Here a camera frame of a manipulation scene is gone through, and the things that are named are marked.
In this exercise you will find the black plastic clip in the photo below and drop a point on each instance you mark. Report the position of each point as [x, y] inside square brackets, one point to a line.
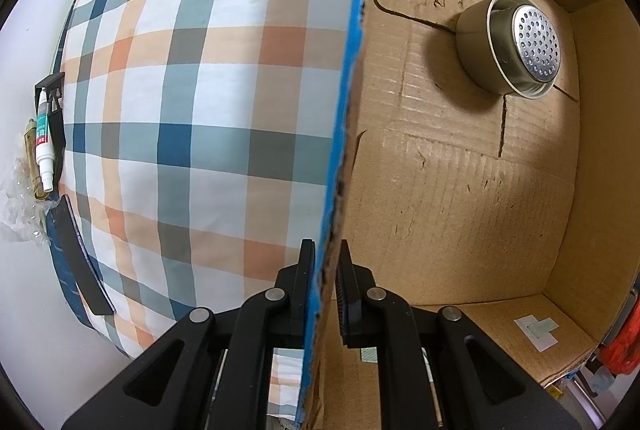
[50, 84]

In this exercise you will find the orange plastic bag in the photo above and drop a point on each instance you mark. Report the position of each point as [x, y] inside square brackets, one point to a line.
[620, 345]

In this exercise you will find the metal strainer cup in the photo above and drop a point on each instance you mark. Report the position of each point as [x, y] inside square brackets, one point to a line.
[480, 44]

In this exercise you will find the clear plastic bag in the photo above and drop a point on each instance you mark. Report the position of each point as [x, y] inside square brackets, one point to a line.
[17, 205]

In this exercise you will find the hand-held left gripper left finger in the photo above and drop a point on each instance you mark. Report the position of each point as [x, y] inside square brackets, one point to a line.
[306, 275]

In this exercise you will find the plaid bedsheet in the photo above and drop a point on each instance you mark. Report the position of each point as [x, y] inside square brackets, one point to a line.
[200, 109]

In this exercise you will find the white tube with green label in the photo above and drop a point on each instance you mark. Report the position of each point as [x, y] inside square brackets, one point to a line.
[42, 144]

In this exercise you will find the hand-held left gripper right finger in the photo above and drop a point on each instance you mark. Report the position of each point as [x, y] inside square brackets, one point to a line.
[344, 290]

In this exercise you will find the brown cardboard box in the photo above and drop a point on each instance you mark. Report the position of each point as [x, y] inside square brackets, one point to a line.
[450, 210]

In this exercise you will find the black flat strip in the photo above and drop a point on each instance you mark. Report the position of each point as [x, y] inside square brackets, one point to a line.
[80, 260]

